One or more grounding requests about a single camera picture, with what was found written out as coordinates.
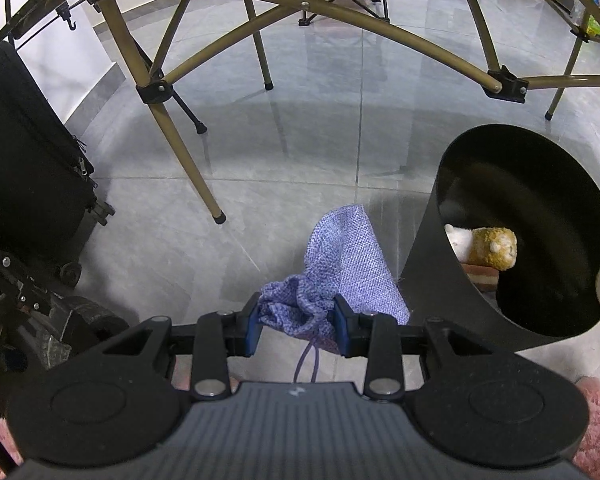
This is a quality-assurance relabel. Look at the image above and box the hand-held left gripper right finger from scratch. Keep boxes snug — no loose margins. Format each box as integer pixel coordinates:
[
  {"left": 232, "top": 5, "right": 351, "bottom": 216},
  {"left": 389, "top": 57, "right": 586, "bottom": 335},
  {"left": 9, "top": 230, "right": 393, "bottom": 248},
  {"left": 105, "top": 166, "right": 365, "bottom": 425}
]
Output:
[{"left": 334, "top": 294, "right": 496, "bottom": 403}]

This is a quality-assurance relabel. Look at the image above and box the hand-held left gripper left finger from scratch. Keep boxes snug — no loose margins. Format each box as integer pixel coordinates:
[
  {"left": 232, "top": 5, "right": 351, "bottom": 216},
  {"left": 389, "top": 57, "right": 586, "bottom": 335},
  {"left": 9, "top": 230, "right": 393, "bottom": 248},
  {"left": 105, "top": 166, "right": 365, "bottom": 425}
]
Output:
[{"left": 105, "top": 292, "right": 261, "bottom": 401}]

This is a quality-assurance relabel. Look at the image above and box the purple burlap drawstring bag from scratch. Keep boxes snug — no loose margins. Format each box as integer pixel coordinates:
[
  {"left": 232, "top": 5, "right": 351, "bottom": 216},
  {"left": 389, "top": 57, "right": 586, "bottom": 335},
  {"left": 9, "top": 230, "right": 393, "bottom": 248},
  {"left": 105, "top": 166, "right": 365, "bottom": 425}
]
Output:
[{"left": 257, "top": 203, "right": 412, "bottom": 386}]

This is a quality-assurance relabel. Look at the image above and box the brown striped box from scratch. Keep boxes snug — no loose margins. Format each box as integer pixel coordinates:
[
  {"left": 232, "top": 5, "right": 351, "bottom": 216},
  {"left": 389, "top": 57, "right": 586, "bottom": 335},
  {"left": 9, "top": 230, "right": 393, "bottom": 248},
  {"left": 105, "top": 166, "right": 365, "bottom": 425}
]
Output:
[{"left": 461, "top": 260, "right": 501, "bottom": 293}]

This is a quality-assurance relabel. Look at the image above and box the yellow white plush toy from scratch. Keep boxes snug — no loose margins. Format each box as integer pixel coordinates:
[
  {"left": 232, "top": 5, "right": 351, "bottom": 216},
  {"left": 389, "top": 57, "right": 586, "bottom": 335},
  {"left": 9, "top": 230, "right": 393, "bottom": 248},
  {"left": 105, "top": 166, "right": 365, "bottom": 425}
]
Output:
[{"left": 444, "top": 224, "right": 518, "bottom": 272}]

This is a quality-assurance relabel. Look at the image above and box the black round trash bin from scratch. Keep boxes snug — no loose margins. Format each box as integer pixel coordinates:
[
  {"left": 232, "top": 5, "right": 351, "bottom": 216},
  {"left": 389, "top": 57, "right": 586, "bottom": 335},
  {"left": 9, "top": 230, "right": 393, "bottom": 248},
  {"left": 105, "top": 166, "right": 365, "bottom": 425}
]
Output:
[{"left": 402, "top": 122, "right": 600, "bottom": 353}]

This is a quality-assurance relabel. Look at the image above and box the tan folding camping table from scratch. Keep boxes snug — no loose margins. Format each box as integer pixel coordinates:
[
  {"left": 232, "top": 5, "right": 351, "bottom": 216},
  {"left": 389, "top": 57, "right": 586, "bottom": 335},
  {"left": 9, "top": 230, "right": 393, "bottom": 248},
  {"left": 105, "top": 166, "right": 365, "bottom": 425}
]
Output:
[{"left": 0, "top": 0, "right": 600, "bottom": 224}]

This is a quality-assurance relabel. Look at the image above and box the black tripod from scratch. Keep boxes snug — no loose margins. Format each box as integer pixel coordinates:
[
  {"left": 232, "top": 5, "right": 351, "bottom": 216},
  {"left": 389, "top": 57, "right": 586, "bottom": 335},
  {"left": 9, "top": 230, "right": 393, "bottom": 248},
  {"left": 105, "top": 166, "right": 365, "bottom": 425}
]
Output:
[{"left": 170, "top": 87, "right": 209, "bottom": 135}]

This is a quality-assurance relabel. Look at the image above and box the black suitcase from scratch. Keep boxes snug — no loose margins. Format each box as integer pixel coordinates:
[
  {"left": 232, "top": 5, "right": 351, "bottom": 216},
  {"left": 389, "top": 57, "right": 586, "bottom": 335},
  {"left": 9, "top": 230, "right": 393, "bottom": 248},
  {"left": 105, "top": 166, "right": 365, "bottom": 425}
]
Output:
[{"left": 0, "top": 32, "right": 101, "bottom": 281}]

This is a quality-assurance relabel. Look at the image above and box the green packaged item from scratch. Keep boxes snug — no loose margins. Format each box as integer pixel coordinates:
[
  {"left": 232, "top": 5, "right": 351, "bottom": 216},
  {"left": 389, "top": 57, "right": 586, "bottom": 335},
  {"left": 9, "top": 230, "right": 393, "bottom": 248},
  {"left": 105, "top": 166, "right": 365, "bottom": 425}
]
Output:
[{"left": 577, "top": 0, "right": 600, "bottom": 41}]

